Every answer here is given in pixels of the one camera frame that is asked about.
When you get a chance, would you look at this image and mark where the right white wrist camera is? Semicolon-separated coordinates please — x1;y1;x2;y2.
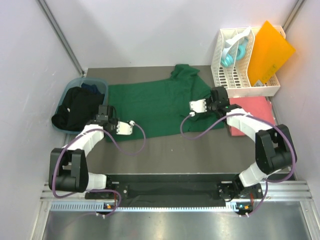
189;99;208;117

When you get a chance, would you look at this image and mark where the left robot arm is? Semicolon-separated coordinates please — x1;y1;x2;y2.
48;105;118;199

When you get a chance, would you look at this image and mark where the orange plastic folder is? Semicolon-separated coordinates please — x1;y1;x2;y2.
247;21;296;87

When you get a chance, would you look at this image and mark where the white perforated file organizer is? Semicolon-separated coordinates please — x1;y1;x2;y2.
210;26;281;98

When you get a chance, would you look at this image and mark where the grey slotted cable duct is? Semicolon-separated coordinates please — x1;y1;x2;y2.
50;201;249;212

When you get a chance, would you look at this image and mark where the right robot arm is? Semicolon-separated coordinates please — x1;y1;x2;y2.
205;86;297;198

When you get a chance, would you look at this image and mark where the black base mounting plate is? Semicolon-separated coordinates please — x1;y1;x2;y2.
84;173;265;208

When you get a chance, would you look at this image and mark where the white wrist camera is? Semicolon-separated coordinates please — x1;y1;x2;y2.
189;99;208;117
116;120;136;136

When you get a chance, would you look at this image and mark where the navy blue garment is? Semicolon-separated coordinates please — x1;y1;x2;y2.
81;83;100;95

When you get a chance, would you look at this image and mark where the green t shirt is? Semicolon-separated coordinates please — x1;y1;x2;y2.
108;64;217;142

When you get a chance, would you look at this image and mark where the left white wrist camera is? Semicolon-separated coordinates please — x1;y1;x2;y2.
116;120;136;136

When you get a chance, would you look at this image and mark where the pink folded t shirt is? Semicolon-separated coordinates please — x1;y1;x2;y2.
229;96;276;124

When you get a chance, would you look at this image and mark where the black t shirt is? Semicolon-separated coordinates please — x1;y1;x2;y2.
51;86;105;132

